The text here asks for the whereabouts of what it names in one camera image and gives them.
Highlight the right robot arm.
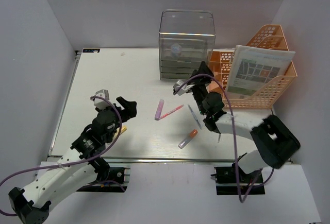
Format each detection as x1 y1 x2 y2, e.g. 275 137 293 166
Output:
188 61 301 182

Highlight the orange capped marker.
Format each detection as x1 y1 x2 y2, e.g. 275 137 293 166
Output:
178 129 198 149

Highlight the orange plastic file organizer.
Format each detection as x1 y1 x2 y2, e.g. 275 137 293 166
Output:
208 25 297 109

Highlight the black label sticker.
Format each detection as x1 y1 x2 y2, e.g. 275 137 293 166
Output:
82 48 100 53

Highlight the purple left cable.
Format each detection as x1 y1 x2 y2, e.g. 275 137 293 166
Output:
0 95 123 217

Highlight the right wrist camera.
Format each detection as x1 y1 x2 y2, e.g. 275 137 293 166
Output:
173 80 194 96

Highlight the red clear pen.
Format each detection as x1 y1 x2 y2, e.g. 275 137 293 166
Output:
159 105 184 120

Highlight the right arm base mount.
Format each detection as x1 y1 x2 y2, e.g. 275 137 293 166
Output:
210 166 266 196

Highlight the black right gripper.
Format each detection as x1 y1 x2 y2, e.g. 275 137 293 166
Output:
185 61 215 115

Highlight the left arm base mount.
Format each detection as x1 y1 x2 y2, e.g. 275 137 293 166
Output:
77 167 130 193

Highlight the purple highlighter marker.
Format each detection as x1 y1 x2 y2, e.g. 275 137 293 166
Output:
154 99 164 120

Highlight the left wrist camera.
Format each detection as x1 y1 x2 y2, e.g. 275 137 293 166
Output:
91 89 110 110

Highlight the yellow highlighter marker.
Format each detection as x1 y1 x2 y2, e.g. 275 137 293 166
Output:
117 126 127 134

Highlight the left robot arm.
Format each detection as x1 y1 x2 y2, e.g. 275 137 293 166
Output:
8 95 137 223

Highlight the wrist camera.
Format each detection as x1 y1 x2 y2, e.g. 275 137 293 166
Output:
91 89 110 110
173 80 194 96

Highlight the mesh document pouch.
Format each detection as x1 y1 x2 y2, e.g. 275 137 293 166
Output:
225 45 295 99

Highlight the clear acrylic drawer cabinet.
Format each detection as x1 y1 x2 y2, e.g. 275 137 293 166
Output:
158 9 216 80

